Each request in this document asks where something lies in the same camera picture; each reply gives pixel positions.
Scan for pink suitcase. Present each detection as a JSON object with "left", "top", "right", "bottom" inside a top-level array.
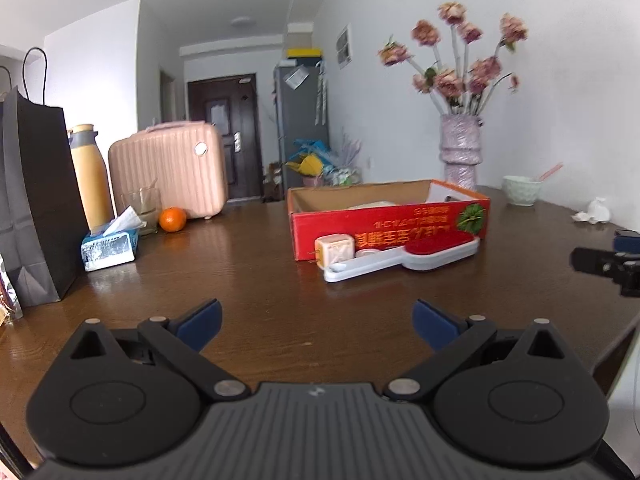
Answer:
[{"left": 108, "top": 120, "right": 230, "bottom": 220}]

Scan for yellow thermos bottle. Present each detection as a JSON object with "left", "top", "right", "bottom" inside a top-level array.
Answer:
[{"left": 67, "top": 124, "right": 115, "bottom": 233}]

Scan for side room door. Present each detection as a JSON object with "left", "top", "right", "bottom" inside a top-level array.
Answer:
[{"left": 159, "top": 70, "right": 178, "bottom": 126}]

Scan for dark brown door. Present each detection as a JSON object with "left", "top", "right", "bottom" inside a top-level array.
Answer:
[{"left": 187, "top": 73, "right": 264, "bottom": 202}]

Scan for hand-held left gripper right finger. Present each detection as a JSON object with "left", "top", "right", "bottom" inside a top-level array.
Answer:
[{"left": 384, "top": 299, "right": 569, "bottom": 402}]

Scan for white bowl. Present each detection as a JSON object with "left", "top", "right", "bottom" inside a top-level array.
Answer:
[{"left": 502, "top": 175, "right": 544, "bottom": 207}]

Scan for beige cube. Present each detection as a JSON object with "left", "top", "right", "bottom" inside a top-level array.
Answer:
[{"left": 314, "top": 234, "right": 356, "bottom": 267}]

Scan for crumpled white tissue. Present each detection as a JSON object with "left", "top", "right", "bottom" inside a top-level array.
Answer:
[{"left": 572, "top": 197, "right": 611, "bottom": 225}]

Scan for pink ceramic vase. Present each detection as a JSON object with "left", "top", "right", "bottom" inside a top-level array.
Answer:
[{"left": 439, "top": 114, "right": 485, "bottom": 191}]

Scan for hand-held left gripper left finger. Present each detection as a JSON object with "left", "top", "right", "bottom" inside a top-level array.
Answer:
[{"left": 70, "top": 299, "right": 252, "bottom": 402}]

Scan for pile of colourful bags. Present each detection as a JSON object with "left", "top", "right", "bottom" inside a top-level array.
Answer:
[{"left": 286, "top": 132, "right": 363, "bottom": 189}]

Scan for black paper bag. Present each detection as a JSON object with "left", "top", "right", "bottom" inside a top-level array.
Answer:
[{"left": 0, "top": 47, "right": 90, "bottom": 307}]

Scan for dried pink flowers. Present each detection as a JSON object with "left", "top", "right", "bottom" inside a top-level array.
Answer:
[{"left": 377, "top": 1, "right": 529, "bottom": 116}]

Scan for orange fruit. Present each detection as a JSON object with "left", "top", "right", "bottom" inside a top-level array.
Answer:
[{"left": 159, "top": 207, "right": 188, "bottom": 233}]

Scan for blue tissue pack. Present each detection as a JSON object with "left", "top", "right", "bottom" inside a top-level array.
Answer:
[{"left": 81, "top": 206, "right": 147, "bottom": 272}]

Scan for silver foil packet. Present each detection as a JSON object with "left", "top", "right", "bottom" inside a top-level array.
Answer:
[{"left": 0, "top": 254, "right": 24, "bottom": 322}]

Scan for clear glass cup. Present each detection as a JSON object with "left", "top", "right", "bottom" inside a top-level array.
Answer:
[{"left": 121, "top": 187, "right": 163, "bottom": 237}]

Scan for wall-mounted panel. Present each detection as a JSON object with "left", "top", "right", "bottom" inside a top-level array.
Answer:
[{"left": 335, "top": 24, "right": 351, "bottom": 69}]

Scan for white brush with red pad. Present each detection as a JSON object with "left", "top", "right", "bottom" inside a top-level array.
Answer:
[{"left": 323, "top": 235, "right": 481, "bottom": 284}]

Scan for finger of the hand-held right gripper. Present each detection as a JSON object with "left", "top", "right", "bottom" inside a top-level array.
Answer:
[
  {"left": 614, "top": 229, "right": 640, "bottom": 253},
  {"left": 570, "top": 247, "right": 640, "bottom": 297}
]

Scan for grey refrigerator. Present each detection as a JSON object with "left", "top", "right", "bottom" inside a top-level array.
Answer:
[{"left": 273, "top": 59, "right": 331, "bottom": 196}]

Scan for red cardboard box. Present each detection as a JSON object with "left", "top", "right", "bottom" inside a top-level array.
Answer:
[{"left": 286, "top": 179, "right": 491, "bottom": 262}]

